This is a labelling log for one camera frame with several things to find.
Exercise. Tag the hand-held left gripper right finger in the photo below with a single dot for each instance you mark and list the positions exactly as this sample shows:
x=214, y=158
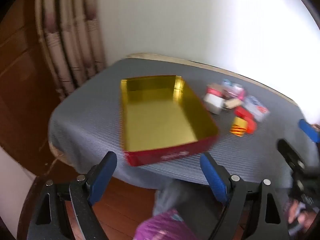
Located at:
x=213, y=180

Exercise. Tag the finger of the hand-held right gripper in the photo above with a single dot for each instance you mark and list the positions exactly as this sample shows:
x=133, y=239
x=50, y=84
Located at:
x=291, y=153
x=310, y=131

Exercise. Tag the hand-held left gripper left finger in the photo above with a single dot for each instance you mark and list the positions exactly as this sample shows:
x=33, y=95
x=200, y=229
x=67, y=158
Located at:
x=100, y=182

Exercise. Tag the clear playing card case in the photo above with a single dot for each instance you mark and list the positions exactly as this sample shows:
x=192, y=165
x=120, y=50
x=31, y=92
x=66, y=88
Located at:
x=257, y=108

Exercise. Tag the gold red striped box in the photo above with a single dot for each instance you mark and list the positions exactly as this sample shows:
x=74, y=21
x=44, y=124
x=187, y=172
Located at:
x=238, y=127

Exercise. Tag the red plastic block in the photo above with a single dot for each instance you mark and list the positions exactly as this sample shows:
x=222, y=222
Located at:
x=242, y=111

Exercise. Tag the long gold tin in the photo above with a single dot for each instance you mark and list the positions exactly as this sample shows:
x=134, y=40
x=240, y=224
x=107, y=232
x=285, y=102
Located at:
x=233, y=103

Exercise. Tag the white square box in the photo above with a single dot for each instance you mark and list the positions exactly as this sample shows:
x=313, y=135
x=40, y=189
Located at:
x=214, y=103

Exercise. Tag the pink plastic case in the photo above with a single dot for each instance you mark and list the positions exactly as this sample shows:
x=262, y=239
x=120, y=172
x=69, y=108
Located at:
x=241, y=95

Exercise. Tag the red tin box gold inside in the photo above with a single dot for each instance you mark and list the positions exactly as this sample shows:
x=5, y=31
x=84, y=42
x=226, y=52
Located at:
x=160, y=120

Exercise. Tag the clear plastic case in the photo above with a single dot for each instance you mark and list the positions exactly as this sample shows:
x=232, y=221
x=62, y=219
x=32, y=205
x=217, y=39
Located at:
x=233, y=88

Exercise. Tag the teal cartoon tin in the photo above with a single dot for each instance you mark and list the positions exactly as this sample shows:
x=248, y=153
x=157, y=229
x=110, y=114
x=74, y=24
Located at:
x=226, y=82

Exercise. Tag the person's right hand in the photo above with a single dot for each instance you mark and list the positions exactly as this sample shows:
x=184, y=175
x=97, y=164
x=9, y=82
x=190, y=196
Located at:
x=298, y=215

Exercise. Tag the grey trouser leg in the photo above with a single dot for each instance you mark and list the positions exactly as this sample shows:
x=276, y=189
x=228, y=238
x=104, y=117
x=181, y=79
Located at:
x=182, y=200

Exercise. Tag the grey textured mat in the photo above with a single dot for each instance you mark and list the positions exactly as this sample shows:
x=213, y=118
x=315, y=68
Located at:
x=95, y=120

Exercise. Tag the purple cloth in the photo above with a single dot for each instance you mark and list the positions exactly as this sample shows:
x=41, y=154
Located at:
x=160, y=227

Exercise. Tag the beige tablecloth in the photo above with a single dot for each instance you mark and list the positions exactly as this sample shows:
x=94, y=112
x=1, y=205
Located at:
x=175, y=58

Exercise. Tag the brown wooden wardrobe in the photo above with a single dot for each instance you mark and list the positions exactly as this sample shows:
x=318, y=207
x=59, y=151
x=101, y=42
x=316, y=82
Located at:
x=22, y=80

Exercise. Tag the beige patterned curtain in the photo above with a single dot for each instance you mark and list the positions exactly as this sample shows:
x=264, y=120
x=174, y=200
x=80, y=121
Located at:
x=72, y=35

